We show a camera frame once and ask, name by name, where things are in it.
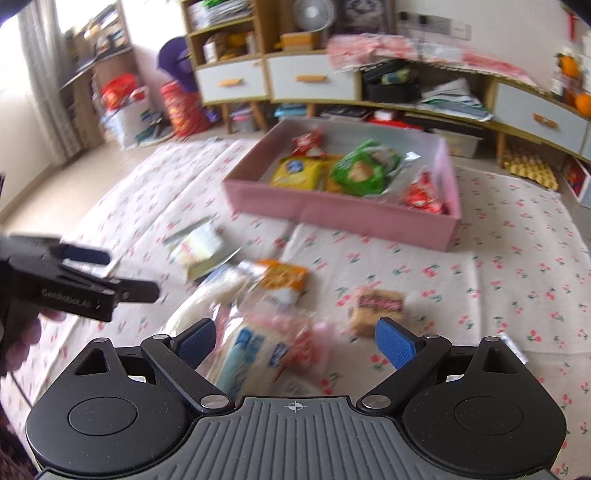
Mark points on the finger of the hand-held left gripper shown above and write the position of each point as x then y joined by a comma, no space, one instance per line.
136,290
85,255

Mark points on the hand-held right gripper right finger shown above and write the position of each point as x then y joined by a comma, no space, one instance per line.
395,344

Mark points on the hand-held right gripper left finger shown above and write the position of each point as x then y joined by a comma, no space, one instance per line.
196,344

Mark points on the brown cracker packet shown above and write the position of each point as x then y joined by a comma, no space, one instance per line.
376,311

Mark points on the white long bread packet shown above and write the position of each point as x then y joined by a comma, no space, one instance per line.
249,360

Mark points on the cream white snack packet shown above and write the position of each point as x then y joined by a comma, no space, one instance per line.
203,247

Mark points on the clear pink snack packet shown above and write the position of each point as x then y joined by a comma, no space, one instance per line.
309,344

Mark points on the orange white snack packet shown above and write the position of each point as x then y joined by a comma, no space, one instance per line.
284,281

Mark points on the pink cardboard box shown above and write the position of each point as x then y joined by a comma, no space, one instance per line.
323,217

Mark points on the large red white snack packet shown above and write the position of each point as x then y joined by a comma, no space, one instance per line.
422,194

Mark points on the silver teal snack packet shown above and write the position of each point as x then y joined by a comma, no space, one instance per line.
406,173

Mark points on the gold brown snack packet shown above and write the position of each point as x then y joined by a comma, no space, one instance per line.
334,177

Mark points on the green chips packet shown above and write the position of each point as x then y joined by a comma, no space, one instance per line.
364,168

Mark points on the yellow snack packet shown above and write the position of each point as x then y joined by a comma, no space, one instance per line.
298,173

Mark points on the small red snack packet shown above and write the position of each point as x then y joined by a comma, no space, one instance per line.
307,142

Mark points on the person's left hand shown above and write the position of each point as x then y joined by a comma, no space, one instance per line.
32,341

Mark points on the silver foil packet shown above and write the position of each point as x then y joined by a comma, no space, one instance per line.
515,350

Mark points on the white paper bag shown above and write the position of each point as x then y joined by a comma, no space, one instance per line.
129,124

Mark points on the cherry print tablecloth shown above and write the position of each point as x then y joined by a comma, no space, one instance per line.
508,254

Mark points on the red gift bag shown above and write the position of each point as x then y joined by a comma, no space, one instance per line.
117,92

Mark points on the dark cloth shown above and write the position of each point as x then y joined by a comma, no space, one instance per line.
11,452

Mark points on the red gold gift box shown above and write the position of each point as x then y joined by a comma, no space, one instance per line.
184,108

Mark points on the grey curtain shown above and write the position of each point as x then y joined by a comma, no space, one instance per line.
46,78

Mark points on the wooden bookshelf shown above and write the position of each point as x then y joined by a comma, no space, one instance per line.
101,60

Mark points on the clear storage box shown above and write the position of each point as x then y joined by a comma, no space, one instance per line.
457,144
242,122

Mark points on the purple fan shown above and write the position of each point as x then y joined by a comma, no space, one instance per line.
175,64

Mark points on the yellow egg tray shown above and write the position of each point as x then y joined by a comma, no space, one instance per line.
528,170

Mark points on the wooden low cabinet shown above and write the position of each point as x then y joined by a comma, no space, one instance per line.
489,124

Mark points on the white patterned box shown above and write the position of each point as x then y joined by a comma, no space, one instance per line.
579,184

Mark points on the stack of papers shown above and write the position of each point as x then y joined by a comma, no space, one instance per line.
455,99

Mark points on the black storage box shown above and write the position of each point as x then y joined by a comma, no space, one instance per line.
390,90

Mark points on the pink cherry cloth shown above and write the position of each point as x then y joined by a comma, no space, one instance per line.
415,53

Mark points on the orange fruit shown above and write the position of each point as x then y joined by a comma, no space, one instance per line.
570,66
584,102

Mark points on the white desk fan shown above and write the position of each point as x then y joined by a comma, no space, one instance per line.
314,14

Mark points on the white wall socket strip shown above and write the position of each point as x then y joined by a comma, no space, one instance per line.
434,25

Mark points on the wall poster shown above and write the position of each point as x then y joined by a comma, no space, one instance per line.
367,14

